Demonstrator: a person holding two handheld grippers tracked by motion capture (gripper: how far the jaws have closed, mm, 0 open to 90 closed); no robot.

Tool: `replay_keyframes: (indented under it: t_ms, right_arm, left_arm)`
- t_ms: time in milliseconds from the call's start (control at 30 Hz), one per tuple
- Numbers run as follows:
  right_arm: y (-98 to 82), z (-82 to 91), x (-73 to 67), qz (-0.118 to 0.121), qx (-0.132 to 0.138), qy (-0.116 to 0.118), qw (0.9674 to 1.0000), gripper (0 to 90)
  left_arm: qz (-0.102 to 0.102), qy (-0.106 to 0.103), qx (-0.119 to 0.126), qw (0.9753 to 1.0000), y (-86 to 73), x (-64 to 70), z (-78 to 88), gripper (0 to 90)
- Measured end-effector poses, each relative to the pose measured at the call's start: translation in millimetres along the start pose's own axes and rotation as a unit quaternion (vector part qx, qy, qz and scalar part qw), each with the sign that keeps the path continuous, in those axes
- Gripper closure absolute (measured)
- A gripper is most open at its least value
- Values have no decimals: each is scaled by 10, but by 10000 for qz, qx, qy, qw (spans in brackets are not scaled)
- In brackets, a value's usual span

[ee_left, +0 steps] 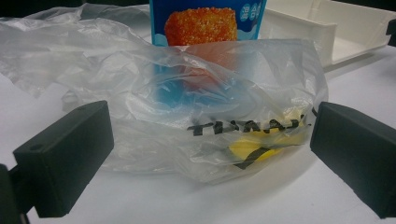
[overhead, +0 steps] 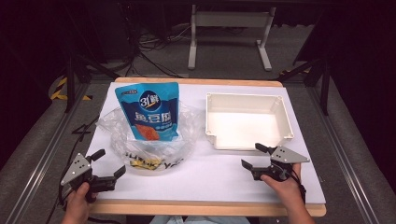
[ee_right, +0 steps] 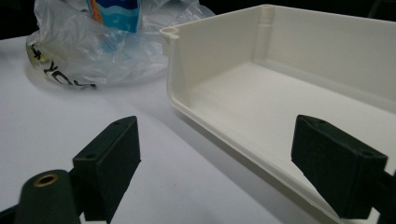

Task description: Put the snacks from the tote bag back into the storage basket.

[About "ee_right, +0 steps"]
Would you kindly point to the blue wavy-print packet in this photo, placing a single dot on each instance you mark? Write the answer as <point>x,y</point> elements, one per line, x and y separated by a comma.
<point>120,14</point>

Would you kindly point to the clear plastic bag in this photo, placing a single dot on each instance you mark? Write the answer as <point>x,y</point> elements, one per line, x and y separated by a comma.
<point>93,53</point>

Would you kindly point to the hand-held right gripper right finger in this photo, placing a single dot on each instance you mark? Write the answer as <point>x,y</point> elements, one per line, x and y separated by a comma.
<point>336,168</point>

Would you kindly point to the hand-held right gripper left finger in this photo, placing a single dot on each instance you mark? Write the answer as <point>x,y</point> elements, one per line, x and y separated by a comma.
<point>109,168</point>

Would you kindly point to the white plastic storage bin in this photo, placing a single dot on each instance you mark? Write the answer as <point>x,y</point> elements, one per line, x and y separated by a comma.
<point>267,102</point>

